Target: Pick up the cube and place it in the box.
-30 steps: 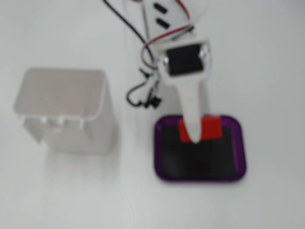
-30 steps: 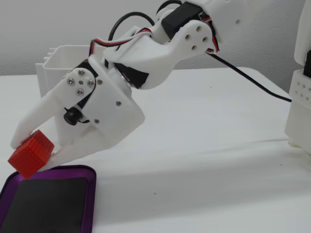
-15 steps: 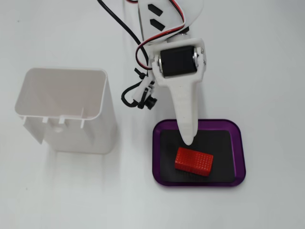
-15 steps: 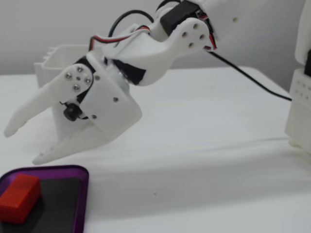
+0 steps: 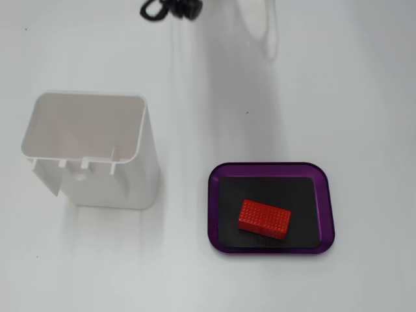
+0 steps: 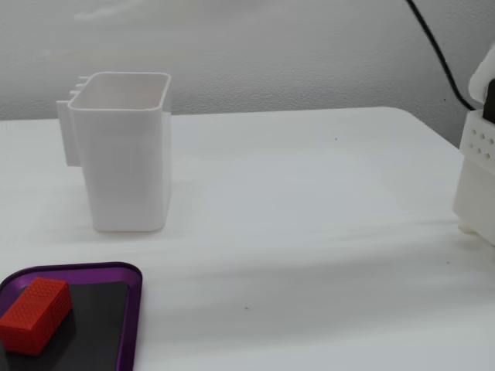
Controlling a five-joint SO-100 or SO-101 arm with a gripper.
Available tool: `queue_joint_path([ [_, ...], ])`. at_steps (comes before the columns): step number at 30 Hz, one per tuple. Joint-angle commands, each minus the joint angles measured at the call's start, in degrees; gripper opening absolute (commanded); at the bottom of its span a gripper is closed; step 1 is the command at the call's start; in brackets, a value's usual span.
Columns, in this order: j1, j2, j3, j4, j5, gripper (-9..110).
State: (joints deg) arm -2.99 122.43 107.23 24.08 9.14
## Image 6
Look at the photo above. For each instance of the red textured cube block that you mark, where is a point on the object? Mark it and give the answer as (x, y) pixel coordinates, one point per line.
(35, 309)

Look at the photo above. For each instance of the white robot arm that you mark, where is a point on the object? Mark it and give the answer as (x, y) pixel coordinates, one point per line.
(475, 185)

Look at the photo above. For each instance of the white plastic box container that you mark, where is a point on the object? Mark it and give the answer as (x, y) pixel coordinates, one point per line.
(123, 174)

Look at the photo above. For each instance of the purple metal tray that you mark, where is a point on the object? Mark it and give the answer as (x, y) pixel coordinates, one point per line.
(96, 270)

